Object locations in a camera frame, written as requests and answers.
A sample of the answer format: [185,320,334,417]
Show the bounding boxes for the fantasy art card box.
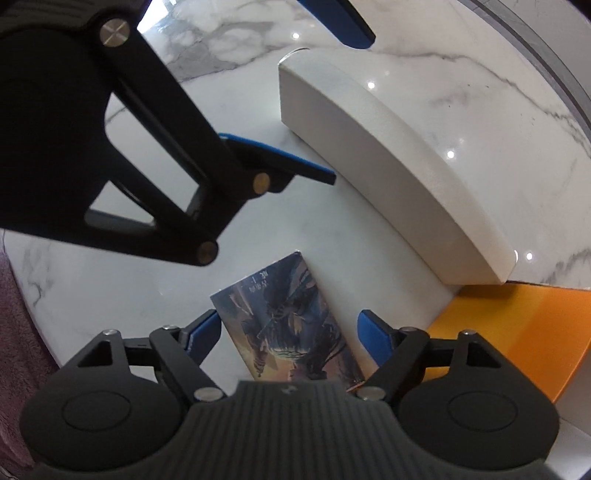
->
[210,251,370,394]

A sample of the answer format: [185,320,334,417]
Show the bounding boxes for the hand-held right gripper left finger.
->
[76,310,227,405]

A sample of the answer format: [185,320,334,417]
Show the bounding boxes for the large orange cardboard box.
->
[422,282,591,439]

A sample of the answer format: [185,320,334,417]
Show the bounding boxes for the purple fluffy blanket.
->
[0,231,62,480]

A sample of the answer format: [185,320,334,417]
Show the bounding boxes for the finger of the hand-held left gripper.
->
[298,0,378,49]
[84,15,338,269]

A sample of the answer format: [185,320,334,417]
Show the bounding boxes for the white rectangular box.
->
[277,46,519,286]

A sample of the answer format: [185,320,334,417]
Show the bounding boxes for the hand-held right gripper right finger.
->
[355,310,502,402]

